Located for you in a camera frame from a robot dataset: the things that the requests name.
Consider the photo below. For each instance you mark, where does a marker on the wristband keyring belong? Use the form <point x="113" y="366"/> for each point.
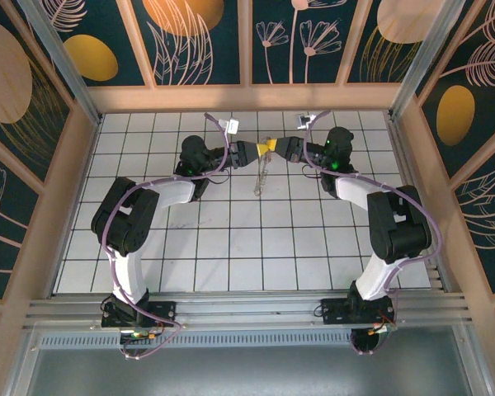
<point x="260" y="181"/>

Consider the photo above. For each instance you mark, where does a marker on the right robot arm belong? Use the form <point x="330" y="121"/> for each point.
<point x="396" y="231"/>

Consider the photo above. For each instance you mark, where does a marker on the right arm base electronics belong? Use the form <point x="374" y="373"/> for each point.
<point x="371" y="338"/>

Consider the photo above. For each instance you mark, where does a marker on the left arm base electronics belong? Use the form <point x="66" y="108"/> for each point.
<point x="138" y="335"/>

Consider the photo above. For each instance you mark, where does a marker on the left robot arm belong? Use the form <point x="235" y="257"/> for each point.
<point x="125" y="268"/>

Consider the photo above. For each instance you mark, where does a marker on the grey metal panel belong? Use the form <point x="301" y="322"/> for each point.
<point x="247" y="371"/>

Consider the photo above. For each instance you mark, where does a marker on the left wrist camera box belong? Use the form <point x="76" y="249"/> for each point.
<point x="232" y="125"/>

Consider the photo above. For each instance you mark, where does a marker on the aluminium corner post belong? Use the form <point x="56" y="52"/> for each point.
<point x="425" y="53"/>
<point x="62" y="62"/>

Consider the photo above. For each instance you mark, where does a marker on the long aluminium mounting rail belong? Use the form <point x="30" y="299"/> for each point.
<point x="247" y="307"/>

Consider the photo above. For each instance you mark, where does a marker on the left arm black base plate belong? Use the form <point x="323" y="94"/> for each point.
<point x="165" y="309"/>

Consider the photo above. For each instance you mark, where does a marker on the side aluminium rail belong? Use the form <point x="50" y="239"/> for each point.
<point x="435" y="274"/>

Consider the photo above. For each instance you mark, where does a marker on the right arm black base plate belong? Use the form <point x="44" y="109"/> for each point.
<point x="334" y="311"/>

